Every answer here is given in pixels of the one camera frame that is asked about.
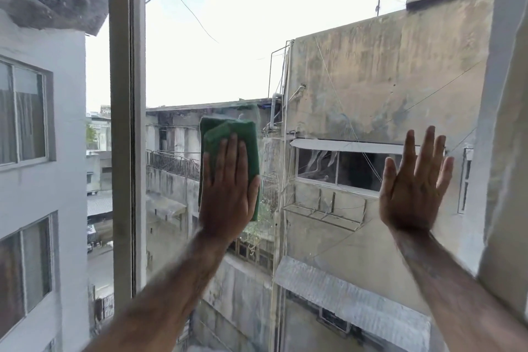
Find corrugated metal awning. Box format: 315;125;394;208
274;256;432;352

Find white neighbouring building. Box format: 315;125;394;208
0;9;91;352

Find green cleaning cloth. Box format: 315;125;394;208
198;117;261;222

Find person's left forearm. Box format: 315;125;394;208
82;229;237;352

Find metal wall rack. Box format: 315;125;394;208
282;190;369;233

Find person's right hand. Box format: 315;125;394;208
378;125;455;233

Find beige weathered building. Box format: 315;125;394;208
272;0;502;352

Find person's right forearm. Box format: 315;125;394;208
389;227;528;352

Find black balcony railing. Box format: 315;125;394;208
146;149;201;182

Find narrow white framed window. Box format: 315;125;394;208
457;147;475;215

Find person's left hand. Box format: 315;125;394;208
199;132;262;242

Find thin black overhead cable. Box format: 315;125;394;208
159;0;220;44

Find white window frame post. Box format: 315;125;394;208
108;0;147;301

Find white drain pipes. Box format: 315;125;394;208
264;93;286;134

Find large sliding glass window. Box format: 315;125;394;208
0;56;56;167
0;211;58;338

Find dark open building window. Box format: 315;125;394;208
295;145;413;199

